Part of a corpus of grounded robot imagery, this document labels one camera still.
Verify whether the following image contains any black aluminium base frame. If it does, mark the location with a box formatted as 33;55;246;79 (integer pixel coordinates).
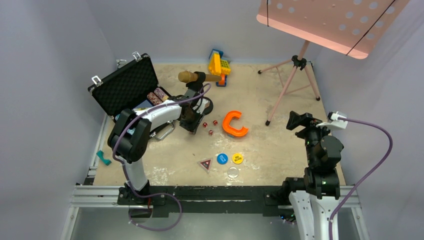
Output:
60;185;370;240

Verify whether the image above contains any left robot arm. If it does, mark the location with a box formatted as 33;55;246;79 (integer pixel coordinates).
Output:
107;95;214;205

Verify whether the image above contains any blue small blind button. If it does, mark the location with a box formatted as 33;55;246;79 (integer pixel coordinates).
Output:
216;153;229;165

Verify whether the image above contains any orange C-shaped track piece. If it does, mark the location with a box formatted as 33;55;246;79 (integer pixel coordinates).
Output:
221;110;250;139

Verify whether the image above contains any blue card deck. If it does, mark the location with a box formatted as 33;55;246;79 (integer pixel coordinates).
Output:
133;100;154;111

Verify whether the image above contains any black poker chip case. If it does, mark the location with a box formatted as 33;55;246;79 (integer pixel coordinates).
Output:
88;53;172;138

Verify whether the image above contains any triangular dealer button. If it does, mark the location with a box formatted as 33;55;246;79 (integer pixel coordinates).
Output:
198;158;212;173

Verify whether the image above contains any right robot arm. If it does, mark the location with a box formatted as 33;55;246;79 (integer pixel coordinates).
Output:
280;111;347;240

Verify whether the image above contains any yellow big blind button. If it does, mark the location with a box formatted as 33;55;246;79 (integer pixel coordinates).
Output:
232;153;244;165

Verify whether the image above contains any teal plastic clip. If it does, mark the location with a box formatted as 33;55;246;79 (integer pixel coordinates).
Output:
96;150;112;166

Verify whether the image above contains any toy brick truck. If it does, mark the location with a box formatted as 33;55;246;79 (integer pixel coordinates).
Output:
208;48;231;87

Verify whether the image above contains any gold microphone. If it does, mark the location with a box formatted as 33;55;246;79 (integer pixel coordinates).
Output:
178;71;222;84

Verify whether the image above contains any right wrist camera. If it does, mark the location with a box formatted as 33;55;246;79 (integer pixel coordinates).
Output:
316;111;348;131

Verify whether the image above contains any clear round button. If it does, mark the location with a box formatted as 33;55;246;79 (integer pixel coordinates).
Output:
227;166;240;179

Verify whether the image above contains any pink music stand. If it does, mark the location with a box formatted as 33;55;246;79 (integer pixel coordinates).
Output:
256;0;408;126

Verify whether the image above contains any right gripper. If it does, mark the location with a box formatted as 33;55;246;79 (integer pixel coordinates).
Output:
286;110;337;165

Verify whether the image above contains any purple yellow chip row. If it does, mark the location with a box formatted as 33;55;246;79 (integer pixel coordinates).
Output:
153;87;169;102

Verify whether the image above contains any red poker chip row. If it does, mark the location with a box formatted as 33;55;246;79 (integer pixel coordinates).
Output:
147;92;163;106

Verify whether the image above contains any black microphone stand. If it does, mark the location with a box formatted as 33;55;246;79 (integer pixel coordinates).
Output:
184;80;214;115

